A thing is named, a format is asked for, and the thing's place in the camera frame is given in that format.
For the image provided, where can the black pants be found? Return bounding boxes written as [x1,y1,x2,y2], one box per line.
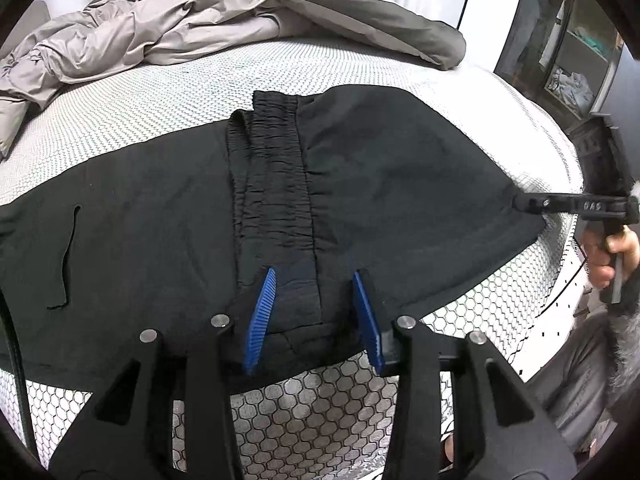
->
[1,86,546,392]

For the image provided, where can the dark shelving unit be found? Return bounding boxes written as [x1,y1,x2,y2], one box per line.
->
[491,0,626,134]

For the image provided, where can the white honeycomb mattress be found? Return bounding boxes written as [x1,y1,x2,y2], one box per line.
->
[1,38,582,479]

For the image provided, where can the grey fuzzy sleeve forearm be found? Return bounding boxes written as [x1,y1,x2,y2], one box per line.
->
[524,266,640,456]

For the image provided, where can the person's right hand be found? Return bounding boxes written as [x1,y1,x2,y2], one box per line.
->
[580,226,639,289]

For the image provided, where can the dark grey duvet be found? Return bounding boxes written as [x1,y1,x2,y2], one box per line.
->
[96,0,466,70]

